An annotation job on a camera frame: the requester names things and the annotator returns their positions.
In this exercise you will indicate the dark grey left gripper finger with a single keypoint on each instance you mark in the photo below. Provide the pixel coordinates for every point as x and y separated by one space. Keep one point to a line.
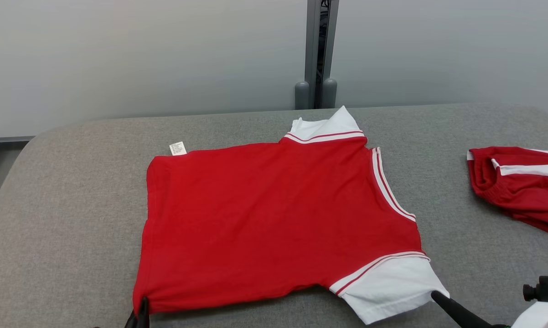
133 321
145 316

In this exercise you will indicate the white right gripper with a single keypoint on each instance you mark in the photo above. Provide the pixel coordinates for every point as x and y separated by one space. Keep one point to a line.
545 316

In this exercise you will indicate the red shorts with white stripe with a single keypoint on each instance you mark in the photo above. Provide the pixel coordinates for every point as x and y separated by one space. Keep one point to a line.
524 196

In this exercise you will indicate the red and white shirt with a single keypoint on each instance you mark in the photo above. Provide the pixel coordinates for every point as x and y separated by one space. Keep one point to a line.
265 218

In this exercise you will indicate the grey partition post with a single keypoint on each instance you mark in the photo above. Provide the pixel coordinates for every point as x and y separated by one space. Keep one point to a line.
311 50

